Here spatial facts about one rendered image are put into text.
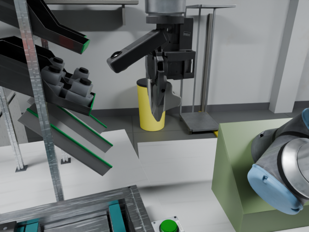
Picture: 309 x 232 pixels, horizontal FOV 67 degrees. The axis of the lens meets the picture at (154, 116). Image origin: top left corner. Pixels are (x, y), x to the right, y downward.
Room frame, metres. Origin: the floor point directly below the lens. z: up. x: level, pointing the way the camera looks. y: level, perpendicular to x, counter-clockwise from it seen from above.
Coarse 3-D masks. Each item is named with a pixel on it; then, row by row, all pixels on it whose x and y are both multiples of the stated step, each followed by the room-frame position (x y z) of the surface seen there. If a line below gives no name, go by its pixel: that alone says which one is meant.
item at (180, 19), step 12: (156, 24) 0.48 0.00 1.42; (168, 24) 0.46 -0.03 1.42; (180, 24) 0.47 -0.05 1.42; (192, 24) 0.47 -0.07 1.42; (168, 36) 0.46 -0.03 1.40; (180, 36) 0.47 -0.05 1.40; (192, 36) 0.47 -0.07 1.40; (156, 48) 0.45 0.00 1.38; (168, 48) 0.46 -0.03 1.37; (180, 48) 0.47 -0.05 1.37; (156, 60) 0.44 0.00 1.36; (168, 60) 0.44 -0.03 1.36; (180, 60) 0.45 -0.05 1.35; (156, 72) 0.43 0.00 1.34; (168, 72) 0.45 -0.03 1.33; (180, 72) 0.46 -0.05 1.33; (192, 72) 0.46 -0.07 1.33
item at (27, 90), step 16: (0, 48) 0.66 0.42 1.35; (16, 48) 0.67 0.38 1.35; (0, 64) 0.54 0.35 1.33; (16, 64) 0.55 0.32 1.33; (48, 64) 0.68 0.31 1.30; (0, 80) 0.54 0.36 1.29; (16, 80) 0.55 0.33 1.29; (64, 80) 0.68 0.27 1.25; (32, 96) 0.55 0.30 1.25; (48, 96) 0.56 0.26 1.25; (80, 112) 0.57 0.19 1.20
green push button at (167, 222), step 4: (164, 220) 0.43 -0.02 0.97; (168, 220) 0.43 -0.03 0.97; (172, 220) 0.43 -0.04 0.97; (164, 224) 0.41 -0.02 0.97; (168, 224) 0.41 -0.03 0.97; (172, 224) 0.41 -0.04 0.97; (176, 224) 0.42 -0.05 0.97; (160, 228) 0.41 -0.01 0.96; (164, 228) 0.40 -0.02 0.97; (168, 228) 0.40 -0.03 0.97; (172, 228) 0.40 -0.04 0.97; (176, 228) 0.40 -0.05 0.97
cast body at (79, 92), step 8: (80, 80) 0.62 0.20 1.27; (88, 80) 0.64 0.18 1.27; (72, 88) 0.61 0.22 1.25; (80, 88) 0.61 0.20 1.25; (88, 88) 0.61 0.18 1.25; (64, 96) 0.62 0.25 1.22; (72, 96) 0.61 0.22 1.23; (80, 96) 0.61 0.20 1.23; (88, 96) 0.62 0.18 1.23; (88, 104) 0.61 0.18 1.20
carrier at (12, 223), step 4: (0, 224) 0.42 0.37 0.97; (4, 224) 0.42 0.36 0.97; (8, 224) 0.42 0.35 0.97; (12, 224) 0.42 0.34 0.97; (16, 224) 0.42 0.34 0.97; (0, 228) 0.40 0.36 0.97; (4, 228) 0.40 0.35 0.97; (8, 228) 0.40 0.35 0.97; (12, 228) 0.40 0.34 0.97; (16, 228) 0.41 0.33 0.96
